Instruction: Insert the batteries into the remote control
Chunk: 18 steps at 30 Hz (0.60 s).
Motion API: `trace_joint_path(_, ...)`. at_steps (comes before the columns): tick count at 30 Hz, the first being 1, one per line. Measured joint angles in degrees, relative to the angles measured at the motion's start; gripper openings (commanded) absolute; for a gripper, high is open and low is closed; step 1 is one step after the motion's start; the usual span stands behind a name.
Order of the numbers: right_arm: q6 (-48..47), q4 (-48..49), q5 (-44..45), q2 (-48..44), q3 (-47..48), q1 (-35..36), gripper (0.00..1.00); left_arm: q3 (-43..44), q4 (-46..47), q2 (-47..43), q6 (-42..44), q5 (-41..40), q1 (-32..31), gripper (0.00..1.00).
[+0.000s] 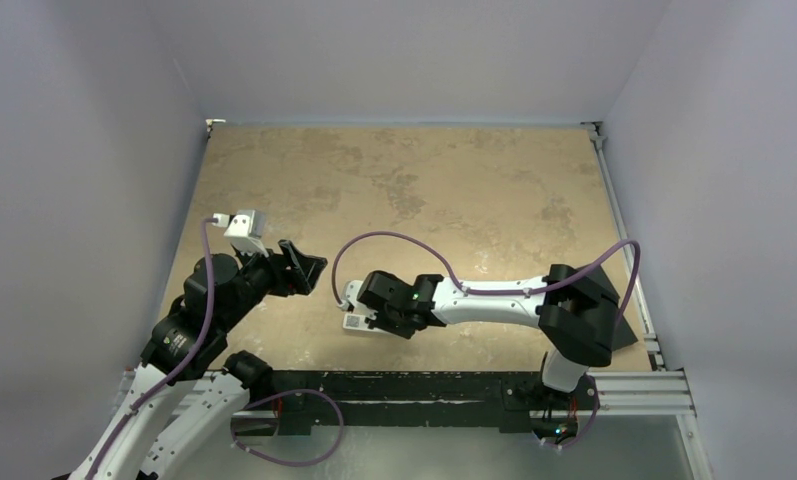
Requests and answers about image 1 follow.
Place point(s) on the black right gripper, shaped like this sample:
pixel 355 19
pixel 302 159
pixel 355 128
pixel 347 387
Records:
pixel 377 315

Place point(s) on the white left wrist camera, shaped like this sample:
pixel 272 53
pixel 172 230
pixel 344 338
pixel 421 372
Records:
pixel 244 232

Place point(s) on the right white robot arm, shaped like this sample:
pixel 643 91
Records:
pixel 577 310

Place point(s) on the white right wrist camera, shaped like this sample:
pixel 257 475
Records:
pixel 349 296

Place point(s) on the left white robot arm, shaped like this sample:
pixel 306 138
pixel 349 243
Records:
pixel 176 400

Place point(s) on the white air conditioner remote control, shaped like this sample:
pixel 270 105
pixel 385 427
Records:
pixel 355 322

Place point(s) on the black foam pad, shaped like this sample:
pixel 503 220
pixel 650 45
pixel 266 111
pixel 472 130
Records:
pixel 624 335

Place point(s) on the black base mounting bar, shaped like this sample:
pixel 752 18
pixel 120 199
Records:
pixel 500 400

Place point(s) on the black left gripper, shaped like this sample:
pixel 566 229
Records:
pixel 288 280

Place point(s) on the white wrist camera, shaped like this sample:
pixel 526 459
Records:
pixel 244 232
pixel 349 296

